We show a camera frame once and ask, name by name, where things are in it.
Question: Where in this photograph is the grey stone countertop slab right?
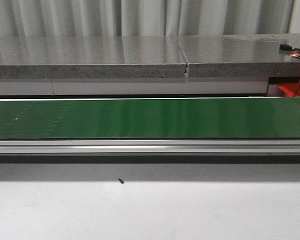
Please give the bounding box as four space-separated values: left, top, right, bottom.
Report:
178 33 300 78

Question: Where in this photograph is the grey stone countertop slab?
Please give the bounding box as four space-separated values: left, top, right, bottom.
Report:
178 33 300 78
0 36 186 79

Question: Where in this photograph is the grey stone countertop slab left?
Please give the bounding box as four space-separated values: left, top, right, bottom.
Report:
0 36 186 79

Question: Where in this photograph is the green conveyor belt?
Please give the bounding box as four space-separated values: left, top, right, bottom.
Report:
0 97 300 139

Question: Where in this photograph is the red plastic bin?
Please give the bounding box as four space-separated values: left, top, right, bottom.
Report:
278 83 300 98

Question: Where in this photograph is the black connector plug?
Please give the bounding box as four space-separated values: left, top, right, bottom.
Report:
279 44 293 51

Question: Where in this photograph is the white cabinet panel under counter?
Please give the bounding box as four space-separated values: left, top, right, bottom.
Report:
0 76 269 96

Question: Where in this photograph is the grey curtain backdrop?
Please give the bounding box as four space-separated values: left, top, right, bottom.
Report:
0 0 300 37

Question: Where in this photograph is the aluminium conveyor side rail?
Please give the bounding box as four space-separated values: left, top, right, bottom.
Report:
0 139 300 156

